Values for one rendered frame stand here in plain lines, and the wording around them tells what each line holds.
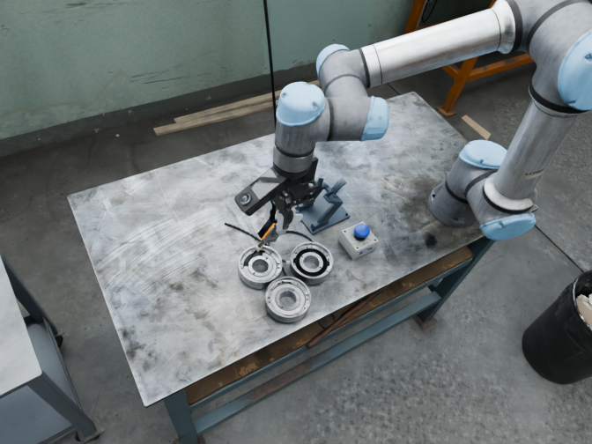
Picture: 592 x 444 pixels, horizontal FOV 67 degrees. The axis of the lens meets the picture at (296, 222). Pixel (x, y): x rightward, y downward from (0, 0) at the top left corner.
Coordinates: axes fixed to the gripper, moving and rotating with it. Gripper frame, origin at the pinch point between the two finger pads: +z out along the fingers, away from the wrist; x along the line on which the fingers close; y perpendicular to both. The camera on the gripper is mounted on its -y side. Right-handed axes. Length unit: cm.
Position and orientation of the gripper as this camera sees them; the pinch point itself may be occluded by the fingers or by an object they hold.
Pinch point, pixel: (274, 226)
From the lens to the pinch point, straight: 99.7
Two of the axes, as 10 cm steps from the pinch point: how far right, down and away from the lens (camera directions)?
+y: 8.3, -3.7, 4.1
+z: -1.2, 6.0, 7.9
